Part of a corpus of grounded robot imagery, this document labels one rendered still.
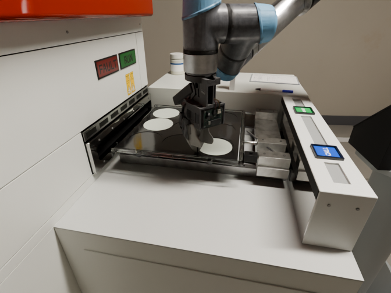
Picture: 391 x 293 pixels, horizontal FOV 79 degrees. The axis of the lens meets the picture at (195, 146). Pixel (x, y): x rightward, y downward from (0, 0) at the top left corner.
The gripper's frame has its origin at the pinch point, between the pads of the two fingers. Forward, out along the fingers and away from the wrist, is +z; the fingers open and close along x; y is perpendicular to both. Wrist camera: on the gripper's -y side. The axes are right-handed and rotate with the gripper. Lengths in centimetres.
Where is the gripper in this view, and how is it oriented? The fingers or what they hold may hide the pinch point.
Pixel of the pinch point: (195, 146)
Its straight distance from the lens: 64.5
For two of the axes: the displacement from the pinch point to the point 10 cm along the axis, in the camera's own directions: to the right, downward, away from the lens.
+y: 5.4, 4.1, -7.3
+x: 8.4, -2.7, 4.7
